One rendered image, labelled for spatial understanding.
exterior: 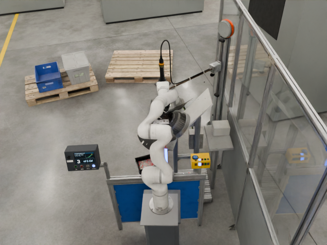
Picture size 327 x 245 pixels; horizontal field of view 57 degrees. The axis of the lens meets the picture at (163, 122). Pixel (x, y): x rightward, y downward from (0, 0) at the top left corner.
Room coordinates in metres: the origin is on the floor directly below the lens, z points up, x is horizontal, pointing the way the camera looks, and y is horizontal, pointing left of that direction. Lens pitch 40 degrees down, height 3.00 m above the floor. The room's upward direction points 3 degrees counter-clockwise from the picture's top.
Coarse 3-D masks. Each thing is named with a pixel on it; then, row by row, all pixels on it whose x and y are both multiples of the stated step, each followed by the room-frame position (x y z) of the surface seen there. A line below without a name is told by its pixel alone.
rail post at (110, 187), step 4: (112, 188) 1.75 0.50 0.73; (112, 192) 1.75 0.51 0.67; (112, 196) 1.76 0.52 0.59; (112, 200) 1.75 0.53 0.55; (112, 204) 1.75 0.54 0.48; (116, 204) 1.75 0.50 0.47; (116, 208) 1.75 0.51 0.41; (116, 212) 1.76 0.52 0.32; (116, 216) 1.75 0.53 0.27; (116, 220) 1.75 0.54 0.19; (120, 220) 1.76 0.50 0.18; (120, 224) 1.75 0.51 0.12; (120, 228) 1.76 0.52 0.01
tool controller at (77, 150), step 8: (88, 144) 1.84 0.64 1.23; (96, 144) 1.83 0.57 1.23; (64, 152) 1.73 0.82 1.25; (72, 152) 1.73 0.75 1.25; (80, 152) 1.73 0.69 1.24; (88, 152) 1.73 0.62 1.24; (96, 152) 1.74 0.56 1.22; (72, 160) 1.71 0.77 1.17; (88, 160) 1.71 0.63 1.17; (96, 160) 1.71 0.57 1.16; (72, 168) 1.69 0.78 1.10; (80, 168) 1.69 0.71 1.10; (88, 168) 1.69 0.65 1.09; (96, 168) 1.69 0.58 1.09
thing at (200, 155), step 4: (192, 156) 1.79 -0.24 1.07; (200, 156) 1.79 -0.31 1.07; (204, 156) 1.78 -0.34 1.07; (208, 156) 1.78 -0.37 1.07; (192, 160) 1.74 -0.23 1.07; (200, 160) 1.74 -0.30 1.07; (204, 160) 1.73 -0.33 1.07; (208, 160) 1.73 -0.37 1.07; (192, 164) 1.73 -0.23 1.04; (192, 168) 1.73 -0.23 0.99; (196, 168) 1.73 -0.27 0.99
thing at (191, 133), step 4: (200, 128) 2.40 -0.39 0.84; (188, 132) 2.40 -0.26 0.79; (192, 132) 2.35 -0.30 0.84; (200, 132) 2.34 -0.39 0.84; (188, 136) 2.39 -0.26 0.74; (192, 136) 2.32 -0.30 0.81; (200, 136) 2.32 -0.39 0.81; (188, 140) 2.38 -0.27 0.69; (192, 140) 2.32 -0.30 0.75; (200, 140) 2.32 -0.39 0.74; (188, 144) 2.37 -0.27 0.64; (192, 144) 2.32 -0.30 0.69; (200, 144) 2.32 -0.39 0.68; (192, 148) 2.32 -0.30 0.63; (200, 148) 2.32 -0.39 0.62
